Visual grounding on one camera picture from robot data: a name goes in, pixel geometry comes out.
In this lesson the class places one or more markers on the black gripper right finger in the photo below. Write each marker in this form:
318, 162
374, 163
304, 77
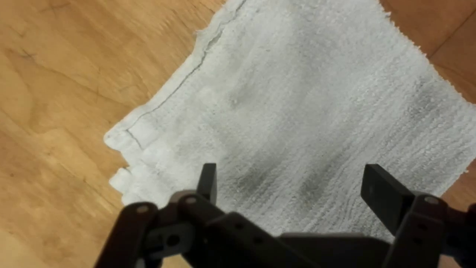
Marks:
388, 194

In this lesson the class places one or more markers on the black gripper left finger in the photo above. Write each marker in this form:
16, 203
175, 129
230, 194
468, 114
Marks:
209, 184

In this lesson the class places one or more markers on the white terry cloth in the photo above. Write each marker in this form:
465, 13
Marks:
298, 99

